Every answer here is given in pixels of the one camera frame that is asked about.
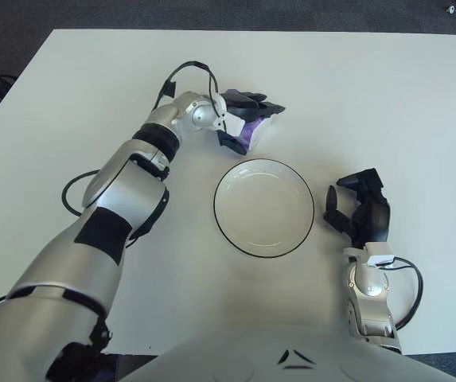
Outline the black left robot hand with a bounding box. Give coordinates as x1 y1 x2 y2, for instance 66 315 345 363
216 89 286 154

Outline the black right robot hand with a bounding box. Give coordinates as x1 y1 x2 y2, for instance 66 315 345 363
322 168 392 251

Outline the purple tissue paper pack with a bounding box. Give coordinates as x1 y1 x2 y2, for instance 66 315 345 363
227 89 281 154

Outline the white plate with black rim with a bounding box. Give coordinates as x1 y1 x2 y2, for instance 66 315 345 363
212 158 315 259

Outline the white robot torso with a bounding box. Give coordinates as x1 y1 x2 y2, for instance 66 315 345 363
119 318 456 382

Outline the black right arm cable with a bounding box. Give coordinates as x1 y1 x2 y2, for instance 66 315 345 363
384 256 425 332

